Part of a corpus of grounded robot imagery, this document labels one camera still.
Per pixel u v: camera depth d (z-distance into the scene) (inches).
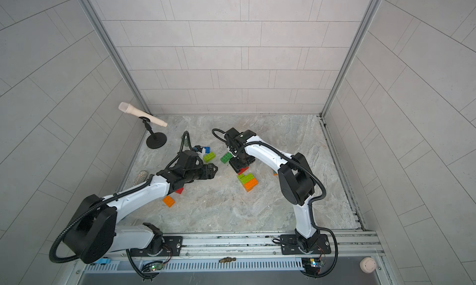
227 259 26.8
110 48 33.3
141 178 34.3
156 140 40.3
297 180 19.3
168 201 31.8
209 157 37.6
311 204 20.9
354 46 33.4
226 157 37.9
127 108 32.5
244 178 34.1
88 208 16.4
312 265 26.8
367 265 25.8
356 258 27.8
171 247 27.9
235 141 25.4
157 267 25.7
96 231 15.6
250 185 33.4
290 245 27.9
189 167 26.2
